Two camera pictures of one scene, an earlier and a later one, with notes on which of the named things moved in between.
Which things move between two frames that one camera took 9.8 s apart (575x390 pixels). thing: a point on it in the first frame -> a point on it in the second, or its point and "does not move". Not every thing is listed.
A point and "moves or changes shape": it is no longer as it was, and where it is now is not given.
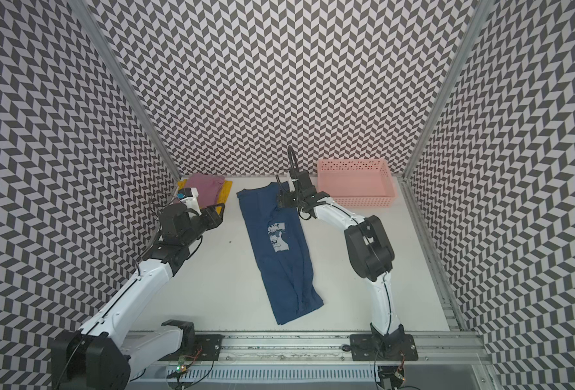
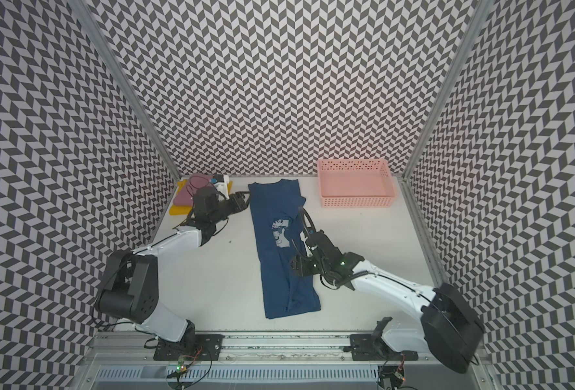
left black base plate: (207, 348) does not move
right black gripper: (283, 198) -> (301, 266)
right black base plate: (382, 348) does not move
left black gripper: (212, 216) -> (238, 201)
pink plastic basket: (360, 183) does not move
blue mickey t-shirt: (277, 240) moves or changes shape
